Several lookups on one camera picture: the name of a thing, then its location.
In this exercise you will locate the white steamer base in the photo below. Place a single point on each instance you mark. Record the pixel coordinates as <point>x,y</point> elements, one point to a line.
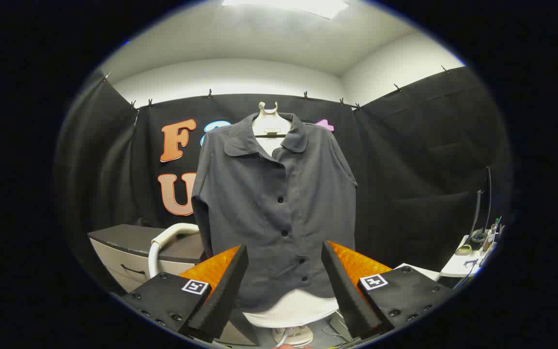
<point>296,335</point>

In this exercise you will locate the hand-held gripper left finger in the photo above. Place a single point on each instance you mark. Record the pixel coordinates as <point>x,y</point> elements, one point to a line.
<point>221,295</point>

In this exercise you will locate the grey ribbed stand base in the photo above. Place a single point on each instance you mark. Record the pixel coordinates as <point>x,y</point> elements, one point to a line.
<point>339,327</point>

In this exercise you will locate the cream garment steamer head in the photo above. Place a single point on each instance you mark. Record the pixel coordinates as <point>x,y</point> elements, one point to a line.
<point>162,238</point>

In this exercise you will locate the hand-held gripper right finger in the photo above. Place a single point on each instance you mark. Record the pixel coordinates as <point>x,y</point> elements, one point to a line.
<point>347,295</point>

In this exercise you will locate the grey drawer cabinet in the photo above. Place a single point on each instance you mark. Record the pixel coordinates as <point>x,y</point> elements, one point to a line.
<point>129,237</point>

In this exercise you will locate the white desk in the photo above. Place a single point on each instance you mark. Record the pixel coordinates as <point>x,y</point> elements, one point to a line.
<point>456,266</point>

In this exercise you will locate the black monitor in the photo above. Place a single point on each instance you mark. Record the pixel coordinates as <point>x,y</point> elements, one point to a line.
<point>489,194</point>

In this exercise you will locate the grey button shirt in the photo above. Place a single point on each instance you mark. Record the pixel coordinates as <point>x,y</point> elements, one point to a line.
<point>269,203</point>

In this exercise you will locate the row of black cloth clips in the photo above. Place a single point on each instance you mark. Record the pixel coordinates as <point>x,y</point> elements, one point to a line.
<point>209,93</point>

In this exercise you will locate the yellowish tape roll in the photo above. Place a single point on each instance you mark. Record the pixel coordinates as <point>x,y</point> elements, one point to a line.
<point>463,250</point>

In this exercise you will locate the ceiling light panel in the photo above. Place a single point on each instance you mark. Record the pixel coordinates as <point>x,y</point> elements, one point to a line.
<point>288,6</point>

